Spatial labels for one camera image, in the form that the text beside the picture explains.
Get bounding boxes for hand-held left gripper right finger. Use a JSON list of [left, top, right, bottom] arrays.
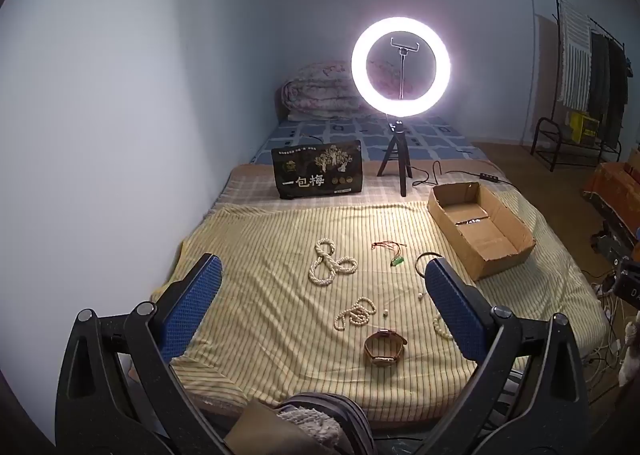
[[424, 257, 593, 455]]

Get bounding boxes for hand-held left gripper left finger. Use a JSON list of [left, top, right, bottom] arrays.
[[55, 253, 231, 455]]

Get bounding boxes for thin black bangle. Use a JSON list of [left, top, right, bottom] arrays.
[[415, 252, 443, 278]]

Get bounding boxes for red cord green pendant necklace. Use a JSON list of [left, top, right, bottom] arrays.
[[371, 240, 407, 267]]

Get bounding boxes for leather strap wristwatch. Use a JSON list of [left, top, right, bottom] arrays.
[[364, 329, 408, 366]]

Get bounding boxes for cardboard box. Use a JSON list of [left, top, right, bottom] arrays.
[[426, 181, 537, 282]]

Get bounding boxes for short pearl necklace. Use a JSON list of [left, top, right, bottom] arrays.
[[334, 298, 377, 333]]

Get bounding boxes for long pearl necklace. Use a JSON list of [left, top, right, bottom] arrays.
[[308, 238, 359, 287]]

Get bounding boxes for orange-brown crate at right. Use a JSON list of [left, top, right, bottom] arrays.
[[582, 162, 640, 236]]

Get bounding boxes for yellow striped sheet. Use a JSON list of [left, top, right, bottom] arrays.
[[150, 202, 608, 423]]

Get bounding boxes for checked beige blanket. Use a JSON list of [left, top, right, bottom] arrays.
[[215, 162, 521, 208]]

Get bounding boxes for flat cardboard piece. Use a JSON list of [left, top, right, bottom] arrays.
[[224, 402, 321, 455]]

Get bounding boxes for yellow box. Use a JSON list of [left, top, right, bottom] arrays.
[[570, 111, 600, 143]]

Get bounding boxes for black tripod stand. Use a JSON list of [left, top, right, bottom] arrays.
[[377, 115, 414, 196]]

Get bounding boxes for black clothes rack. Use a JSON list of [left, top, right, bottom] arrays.
[[530, 0, 628, 172]]

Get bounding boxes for dark striped fuzzy cloth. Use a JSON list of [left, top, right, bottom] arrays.
[[275, 392, 377, 455]]

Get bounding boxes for black printed box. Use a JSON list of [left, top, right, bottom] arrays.
[[271, 140, 364, 200]]

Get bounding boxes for dark hanging garments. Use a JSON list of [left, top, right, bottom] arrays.
[[587, 30, 629, 148]]

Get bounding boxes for blue patterned bed sheet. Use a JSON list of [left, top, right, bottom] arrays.
[[250, 115, 488, 166]]

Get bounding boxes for white knitted garment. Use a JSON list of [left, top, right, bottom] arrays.
[[557, 0, 593, 106]]

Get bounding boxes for folded floral quilt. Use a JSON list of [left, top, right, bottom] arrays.
[[280, 61, 431, 116]]

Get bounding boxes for phone holder clamp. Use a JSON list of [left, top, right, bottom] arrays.
[[391, 37, 420, 100]]

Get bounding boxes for tangle of floor cables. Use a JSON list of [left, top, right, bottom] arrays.
[[587, 275, 632, 388]]

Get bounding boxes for black power cable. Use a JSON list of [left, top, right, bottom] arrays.
[[410, 161, 512, 186]]

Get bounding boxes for round ring light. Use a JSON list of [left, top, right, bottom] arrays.
[[351, 16, 452, 116]]

